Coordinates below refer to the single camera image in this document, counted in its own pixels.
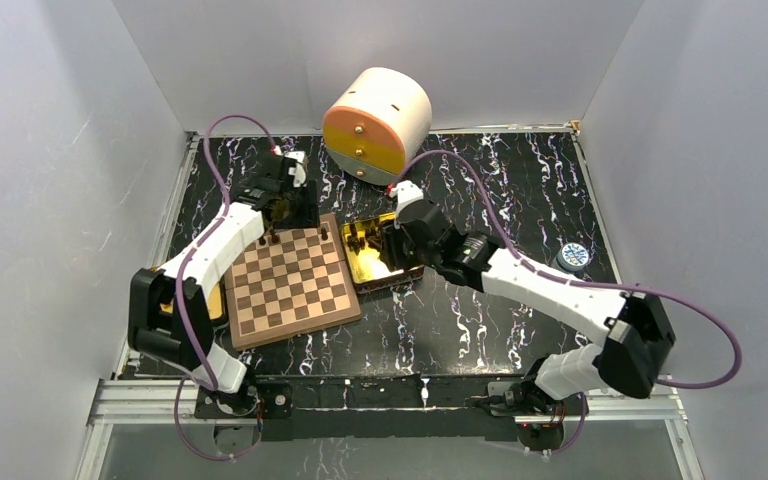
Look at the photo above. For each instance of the round pastel drawer cabinet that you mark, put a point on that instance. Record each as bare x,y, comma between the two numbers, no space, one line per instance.
377,125

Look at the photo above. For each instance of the blue white round cap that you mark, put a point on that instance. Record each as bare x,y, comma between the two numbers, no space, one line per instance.
572,258

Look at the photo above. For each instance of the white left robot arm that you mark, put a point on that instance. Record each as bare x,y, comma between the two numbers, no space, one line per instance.
168,317

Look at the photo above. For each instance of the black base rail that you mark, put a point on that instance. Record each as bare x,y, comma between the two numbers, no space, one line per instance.
496,408

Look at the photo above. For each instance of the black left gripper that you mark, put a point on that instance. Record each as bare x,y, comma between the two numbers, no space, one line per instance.
307,218

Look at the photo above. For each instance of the gold tin with light pieces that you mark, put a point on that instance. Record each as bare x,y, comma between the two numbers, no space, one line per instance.
216,304

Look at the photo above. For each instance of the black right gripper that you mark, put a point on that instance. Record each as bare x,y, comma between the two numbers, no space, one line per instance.
391,236

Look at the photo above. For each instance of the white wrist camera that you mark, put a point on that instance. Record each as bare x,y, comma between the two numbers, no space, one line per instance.
404,193
293,170

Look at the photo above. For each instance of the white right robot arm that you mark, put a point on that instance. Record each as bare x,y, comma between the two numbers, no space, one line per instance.
629,334

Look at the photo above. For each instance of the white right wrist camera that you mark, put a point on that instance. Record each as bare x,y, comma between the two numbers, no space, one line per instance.
404,193

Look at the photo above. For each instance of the wooden chess board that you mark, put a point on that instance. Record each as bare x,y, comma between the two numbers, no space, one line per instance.
298,286

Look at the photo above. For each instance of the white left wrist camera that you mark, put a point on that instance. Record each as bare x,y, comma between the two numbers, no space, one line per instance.
293,170

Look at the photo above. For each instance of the gold tin with dark pieces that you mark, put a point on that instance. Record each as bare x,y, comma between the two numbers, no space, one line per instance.
368,273

